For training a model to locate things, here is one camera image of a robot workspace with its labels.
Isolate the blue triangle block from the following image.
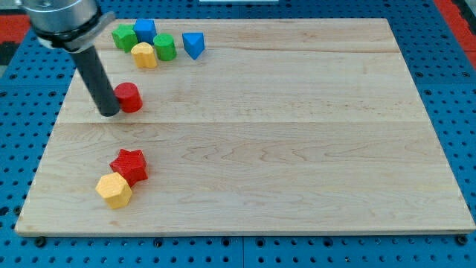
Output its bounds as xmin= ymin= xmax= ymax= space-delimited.
xmin=182 ymin=32 xmax=205 ymax=60

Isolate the wooden board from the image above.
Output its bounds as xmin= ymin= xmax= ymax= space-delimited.
xmin=15 ymin=19 xmax=475 ymax=237

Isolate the yellow heart block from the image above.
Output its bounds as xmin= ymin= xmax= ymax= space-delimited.
xmin=130 ymin=42 xmax=158 ymax=68

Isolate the red star block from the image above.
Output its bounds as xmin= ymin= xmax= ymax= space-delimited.
xmin=109 ymin=149 xmax=148 ymax=187

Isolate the green cylinder block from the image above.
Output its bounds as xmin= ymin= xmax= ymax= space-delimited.
xmin=153 ymin=33 xmax=176 ymax=61

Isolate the red cylinder block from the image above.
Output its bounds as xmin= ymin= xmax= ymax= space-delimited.
xmin=114 ymin=82 xmax=143 ymax=113

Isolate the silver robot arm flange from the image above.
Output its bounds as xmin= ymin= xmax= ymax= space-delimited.
xmin=15 ymin=0 xmax=115 ymax=54

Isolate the yellow hexagon block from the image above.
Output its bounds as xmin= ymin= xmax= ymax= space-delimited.
xmin=95 ymin=172 xmax=132 ymax=209

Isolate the blue cube block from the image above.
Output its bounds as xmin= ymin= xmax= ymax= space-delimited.
xmin=133 ymin=19 xmax=157 ymax=45

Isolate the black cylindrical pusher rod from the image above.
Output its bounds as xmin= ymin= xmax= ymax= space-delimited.
xmin=71 ymin=46 xmax=120 ymax=117

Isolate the green star block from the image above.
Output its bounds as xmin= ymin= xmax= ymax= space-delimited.
xmin=112 ymin=24 xmax=138 ymax=53

